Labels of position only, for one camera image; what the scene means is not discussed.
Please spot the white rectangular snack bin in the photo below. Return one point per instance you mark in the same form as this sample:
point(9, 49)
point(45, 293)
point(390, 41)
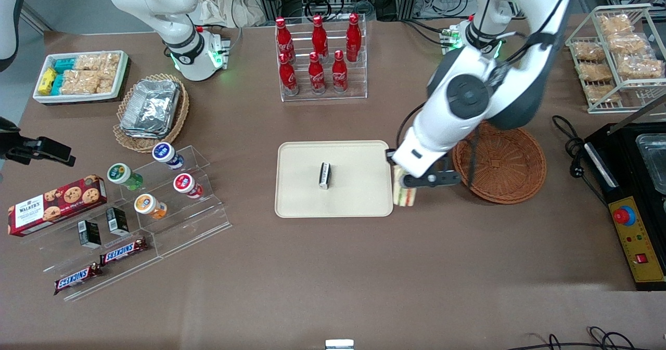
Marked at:
point(120, 74)

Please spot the red cap small bottle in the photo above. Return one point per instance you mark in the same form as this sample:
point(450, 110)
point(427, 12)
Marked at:
point(183, 183)

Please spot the bagged cracker pack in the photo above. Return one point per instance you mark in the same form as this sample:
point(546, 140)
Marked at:
point(596, 72)
point(640, 66)
point(627, 43)
point(601, 93)
point(615, 24)
point(589, 51)

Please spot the clear acrylic bottle rack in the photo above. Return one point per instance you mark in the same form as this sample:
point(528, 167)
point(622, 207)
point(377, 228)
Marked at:
point(359, 79)

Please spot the clear rice cracker pack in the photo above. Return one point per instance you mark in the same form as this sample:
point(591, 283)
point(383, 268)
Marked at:
point(110, 64)
point(87, 62)
point(106, 85)
point(80, 82)

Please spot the orange cap small bottle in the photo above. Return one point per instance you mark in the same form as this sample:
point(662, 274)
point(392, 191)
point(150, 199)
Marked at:
point(145, 204)

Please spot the yellow snack pack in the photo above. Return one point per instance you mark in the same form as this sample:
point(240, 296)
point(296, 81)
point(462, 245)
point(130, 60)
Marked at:
point(47, 81)

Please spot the crumpled clear plastic bag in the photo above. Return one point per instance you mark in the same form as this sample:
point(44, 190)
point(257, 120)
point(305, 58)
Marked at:
point(218, 4)

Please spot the red cola bottle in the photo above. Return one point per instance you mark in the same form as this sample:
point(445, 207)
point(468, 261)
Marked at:
point(316, 75)
point(354, 38)
point(339, 74)
point(284, 40)
point(319, 38)
point(287, 77)

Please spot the small black box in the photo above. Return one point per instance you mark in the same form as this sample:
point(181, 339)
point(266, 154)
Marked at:
point(90, 234)
point(117, 221)

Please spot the black appliance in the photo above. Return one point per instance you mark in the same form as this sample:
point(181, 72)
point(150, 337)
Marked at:
point(624, 152)

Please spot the light wicker basket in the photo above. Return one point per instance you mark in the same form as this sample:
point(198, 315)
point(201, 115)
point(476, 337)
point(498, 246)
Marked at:
point(179, 116)

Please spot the yellow emergency stop panel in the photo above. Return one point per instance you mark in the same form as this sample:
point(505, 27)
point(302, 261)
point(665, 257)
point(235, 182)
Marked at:
point(640, 241)

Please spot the beige plastic tray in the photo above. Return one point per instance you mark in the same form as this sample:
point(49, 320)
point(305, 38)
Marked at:
point(359, 183)

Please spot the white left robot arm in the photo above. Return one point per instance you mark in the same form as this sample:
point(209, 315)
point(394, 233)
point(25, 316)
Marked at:
point(468, 95)

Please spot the stack of foil trays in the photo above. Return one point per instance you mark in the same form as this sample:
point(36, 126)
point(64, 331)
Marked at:
point(151, 108)

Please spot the small black packet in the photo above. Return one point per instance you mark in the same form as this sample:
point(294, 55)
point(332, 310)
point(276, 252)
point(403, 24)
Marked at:
point(325, 176)

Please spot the red Walkers cookie box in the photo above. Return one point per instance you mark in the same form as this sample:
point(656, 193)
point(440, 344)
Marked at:
point(57, 207)

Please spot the teal snack pack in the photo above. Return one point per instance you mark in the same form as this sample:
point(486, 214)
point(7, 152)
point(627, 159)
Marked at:
point(65, 65)
point(58, 83)

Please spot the clear acrylic stepped shelf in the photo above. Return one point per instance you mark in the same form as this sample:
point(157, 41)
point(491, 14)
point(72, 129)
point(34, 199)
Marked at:
point(200, 220)
point(57, 259)

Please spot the blue cap small bottle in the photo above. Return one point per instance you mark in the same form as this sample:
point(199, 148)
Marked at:
point(164, 152)

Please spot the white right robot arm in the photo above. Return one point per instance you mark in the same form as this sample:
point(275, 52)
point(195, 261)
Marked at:
point(177, 7)

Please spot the brown wicker basket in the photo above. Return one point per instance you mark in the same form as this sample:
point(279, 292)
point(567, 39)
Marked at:
point(510, 163)

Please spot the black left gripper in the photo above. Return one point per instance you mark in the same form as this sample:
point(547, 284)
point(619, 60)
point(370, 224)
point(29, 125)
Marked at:
point(389, 151)

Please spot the green cap small bottle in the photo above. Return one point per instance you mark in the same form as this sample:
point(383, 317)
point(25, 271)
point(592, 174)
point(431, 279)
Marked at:
point(119, 173)

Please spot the Snickers chocolate bar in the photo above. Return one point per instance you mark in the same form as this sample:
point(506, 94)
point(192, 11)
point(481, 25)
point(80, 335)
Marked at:
point(77, 279)
point(124, 251)

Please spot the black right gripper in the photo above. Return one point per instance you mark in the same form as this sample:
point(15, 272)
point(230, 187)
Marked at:
point(11, 146)

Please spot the triangular sandwich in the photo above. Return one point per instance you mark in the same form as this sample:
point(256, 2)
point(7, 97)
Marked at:
point(405, 198)

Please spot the small silver device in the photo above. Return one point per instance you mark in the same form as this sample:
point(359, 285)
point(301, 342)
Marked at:
point(339, 345)

